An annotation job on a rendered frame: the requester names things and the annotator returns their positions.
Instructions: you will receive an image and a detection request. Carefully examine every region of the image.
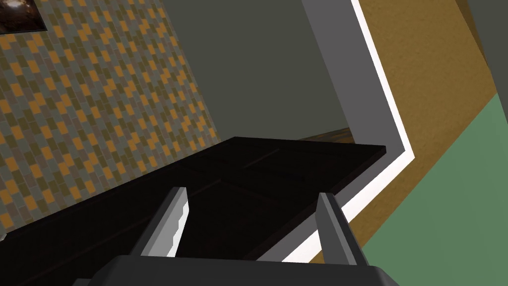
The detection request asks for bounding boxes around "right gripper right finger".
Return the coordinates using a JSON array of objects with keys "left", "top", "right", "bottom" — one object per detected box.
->
[{"left": 316, "top": 192, "right": 370, "bottom": 267}]

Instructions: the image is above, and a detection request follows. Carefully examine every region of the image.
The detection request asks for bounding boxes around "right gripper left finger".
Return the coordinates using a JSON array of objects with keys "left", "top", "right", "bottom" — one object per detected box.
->
[{"left": 130, "top": 186, "right": 190, "bottom": 258}]

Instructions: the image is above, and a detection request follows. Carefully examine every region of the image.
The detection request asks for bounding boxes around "black cupboard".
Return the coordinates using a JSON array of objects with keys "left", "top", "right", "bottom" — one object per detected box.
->
[{"left": 0, "top": 137, "right": 387, "bottom": 286}]

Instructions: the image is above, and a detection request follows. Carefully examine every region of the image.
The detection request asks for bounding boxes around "dark framed wall picture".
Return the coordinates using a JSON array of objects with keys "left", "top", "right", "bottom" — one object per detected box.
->
[{"left": 0, "top": 0, "right": 48, "bottom": 35}]

